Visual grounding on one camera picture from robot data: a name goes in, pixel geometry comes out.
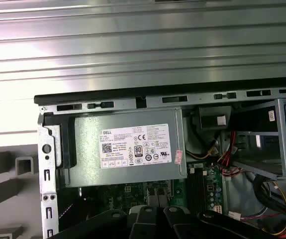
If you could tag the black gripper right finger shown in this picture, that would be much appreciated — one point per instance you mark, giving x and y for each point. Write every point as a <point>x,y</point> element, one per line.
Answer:
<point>180,226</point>

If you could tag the grey optical drive cage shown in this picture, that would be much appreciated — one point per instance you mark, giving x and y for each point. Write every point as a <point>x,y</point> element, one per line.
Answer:
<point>282,129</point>

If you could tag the black RAM slot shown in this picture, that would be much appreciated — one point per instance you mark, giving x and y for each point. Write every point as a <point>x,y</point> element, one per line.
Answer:
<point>199,194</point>
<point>204,194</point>
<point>190,194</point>
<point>195,194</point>

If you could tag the grey parts rack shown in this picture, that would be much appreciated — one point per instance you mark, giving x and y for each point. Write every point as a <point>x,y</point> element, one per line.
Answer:
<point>3,194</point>

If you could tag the green motherboard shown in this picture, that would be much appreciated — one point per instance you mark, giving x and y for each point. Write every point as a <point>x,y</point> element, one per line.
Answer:
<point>215,196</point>

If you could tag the grey power supply unit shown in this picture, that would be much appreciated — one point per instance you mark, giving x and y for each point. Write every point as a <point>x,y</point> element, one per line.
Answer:
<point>88,149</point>

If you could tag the black PC case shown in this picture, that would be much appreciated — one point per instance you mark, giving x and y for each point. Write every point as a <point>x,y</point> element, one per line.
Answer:
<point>48,139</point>

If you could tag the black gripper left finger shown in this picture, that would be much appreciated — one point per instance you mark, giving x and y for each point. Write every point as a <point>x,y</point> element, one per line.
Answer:
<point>145,224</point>

